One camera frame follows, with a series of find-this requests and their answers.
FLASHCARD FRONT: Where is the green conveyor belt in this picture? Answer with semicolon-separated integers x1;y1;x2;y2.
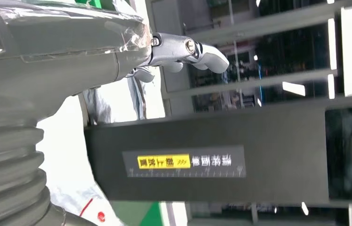
110;201;164;226

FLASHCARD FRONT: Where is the white parcel with dark-red logo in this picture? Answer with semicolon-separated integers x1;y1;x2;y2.
113;0;134;13

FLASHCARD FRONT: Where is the black inbound machine column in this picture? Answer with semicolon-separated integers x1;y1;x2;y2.
83;103;352;207

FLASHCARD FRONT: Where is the ruler label with yellow strip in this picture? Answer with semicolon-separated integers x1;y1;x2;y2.
123;145;247;178

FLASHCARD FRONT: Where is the white parcel with code patches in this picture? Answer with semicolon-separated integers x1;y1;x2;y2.
35;93;123;226

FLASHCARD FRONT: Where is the aluminium conveyor frame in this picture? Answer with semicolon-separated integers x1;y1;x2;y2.
158;202;192;226

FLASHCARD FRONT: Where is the green plastic crate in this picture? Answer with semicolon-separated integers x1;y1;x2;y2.
75;0;115;9

